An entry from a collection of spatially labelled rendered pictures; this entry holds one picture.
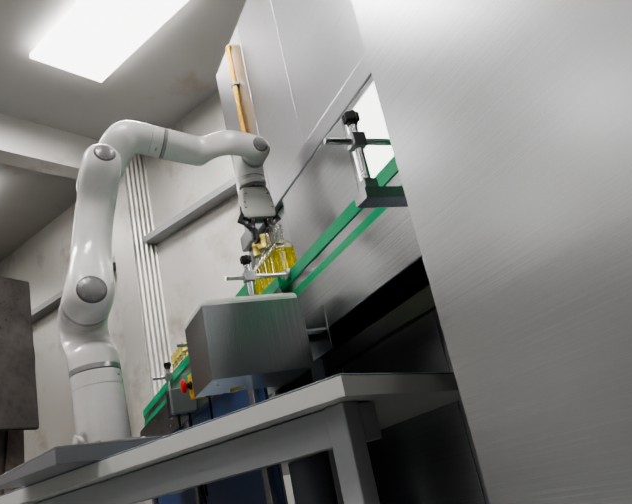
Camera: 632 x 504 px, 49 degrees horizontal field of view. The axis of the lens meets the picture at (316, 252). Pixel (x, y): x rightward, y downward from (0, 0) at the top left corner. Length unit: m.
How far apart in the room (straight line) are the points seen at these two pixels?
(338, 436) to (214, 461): 0.30
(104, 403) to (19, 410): 4.70
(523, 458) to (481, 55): 0.43
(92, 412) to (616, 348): 1.26
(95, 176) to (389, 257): 0.90
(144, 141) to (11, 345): 4.57
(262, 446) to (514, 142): 0.72
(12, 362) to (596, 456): 5.95
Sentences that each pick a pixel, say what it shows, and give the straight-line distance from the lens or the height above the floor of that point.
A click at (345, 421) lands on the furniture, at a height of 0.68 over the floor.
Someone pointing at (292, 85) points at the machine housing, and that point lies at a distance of 2.22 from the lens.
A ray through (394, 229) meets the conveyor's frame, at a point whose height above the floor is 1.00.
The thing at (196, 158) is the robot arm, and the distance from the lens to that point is 2.07.
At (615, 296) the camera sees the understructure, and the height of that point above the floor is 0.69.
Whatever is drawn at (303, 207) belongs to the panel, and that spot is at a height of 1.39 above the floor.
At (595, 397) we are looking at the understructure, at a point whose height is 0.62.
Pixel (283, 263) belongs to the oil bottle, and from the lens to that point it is 1.86.
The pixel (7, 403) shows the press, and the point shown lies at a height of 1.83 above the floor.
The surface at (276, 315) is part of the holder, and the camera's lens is 1.48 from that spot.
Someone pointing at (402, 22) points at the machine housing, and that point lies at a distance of 0.93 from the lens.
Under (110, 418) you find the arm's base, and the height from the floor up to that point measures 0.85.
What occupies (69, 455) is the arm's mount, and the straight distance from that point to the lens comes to 1.52.
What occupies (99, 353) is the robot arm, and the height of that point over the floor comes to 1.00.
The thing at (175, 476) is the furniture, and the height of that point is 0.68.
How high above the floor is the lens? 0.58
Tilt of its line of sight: 19 degrees up
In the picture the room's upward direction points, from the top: 12 degrees counter-clockwise
